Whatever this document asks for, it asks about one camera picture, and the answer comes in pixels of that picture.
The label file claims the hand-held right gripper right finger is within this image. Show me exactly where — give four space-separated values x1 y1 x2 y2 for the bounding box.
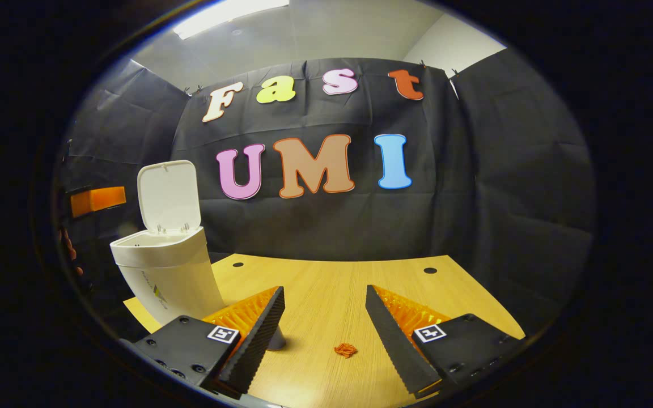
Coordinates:
365 284 525 397

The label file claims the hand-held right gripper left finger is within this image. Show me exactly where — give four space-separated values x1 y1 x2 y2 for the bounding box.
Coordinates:
134 286 286 400

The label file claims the white desktop garbage bin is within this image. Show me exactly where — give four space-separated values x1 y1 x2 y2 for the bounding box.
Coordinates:
110 160 228 326

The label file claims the wooden desktop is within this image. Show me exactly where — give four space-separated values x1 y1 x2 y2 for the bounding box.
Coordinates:
122 253 525 408

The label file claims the black backdrop cloth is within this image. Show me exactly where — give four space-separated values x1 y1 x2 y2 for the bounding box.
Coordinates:
54 48 596 341

